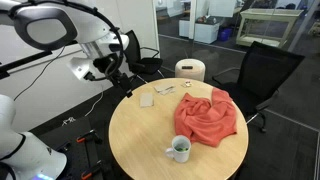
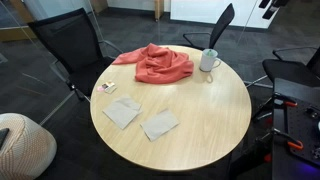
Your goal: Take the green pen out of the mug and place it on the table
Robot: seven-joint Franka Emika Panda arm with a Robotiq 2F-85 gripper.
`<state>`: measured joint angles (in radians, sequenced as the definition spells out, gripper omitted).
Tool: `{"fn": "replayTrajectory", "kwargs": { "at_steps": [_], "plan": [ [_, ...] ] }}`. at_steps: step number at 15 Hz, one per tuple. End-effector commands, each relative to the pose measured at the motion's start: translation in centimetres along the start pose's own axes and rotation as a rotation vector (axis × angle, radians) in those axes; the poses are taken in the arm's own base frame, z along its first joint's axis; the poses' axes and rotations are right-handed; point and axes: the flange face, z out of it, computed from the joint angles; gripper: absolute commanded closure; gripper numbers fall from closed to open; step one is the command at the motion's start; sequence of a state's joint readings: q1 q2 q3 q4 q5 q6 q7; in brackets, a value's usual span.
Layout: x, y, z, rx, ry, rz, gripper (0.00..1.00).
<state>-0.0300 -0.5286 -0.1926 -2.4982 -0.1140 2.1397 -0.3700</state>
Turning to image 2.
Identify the green pen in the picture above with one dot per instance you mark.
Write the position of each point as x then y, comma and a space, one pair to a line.
210, 52

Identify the white ceramic mug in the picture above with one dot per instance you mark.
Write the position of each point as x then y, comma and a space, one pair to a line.
207, 64

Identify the red crumpled cloth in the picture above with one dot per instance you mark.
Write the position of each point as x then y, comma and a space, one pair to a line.
160, 66

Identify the grey cloth, right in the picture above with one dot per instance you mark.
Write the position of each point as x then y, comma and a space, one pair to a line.
159, 125

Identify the grey cloth, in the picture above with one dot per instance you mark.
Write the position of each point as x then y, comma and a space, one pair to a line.
121, 111
159, 125

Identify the grey cloth, left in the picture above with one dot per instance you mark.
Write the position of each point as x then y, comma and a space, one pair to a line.
121, 111

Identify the small printed card packet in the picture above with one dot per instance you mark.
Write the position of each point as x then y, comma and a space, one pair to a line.
110, 88

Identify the small pink eraser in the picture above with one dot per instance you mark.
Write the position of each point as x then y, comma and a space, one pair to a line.
100, 89

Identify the black office chair thin backrest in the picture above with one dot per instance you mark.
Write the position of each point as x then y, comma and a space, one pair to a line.
221, 21

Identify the large black mesh office chair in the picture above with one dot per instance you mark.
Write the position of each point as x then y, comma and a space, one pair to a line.
70, 40

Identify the black orange clamp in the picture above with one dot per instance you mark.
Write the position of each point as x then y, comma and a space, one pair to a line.
295, 145
289, 103

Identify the black office chair with armrest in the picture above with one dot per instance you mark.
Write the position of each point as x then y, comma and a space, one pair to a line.
290, 71

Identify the beige knitted pouf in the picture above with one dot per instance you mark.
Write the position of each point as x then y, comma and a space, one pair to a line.
28, 150

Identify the black robot mounting cart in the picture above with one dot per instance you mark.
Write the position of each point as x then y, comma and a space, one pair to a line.
288, 166

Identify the wooden post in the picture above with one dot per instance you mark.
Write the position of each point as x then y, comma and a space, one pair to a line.
159, 8

